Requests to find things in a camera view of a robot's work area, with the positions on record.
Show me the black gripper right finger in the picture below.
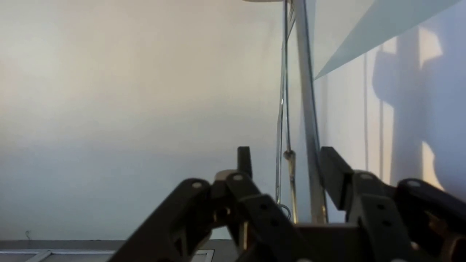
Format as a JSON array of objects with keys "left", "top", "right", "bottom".
[{"left": 317, "top": 145, "right": 466, "bottom": 262}]

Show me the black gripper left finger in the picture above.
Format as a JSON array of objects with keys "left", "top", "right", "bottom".
[{"left": 107, "top": 145, "right": 311, "bottom": 262}]

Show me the steel pasta spoon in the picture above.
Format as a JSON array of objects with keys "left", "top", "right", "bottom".
[{"left": 291, "top": 0, "right": 330, "bottom": 225}]

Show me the range hood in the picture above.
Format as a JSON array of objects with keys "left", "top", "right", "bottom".
[{"left": 310, "top": 0, "right": 463, "bottom": 80}]

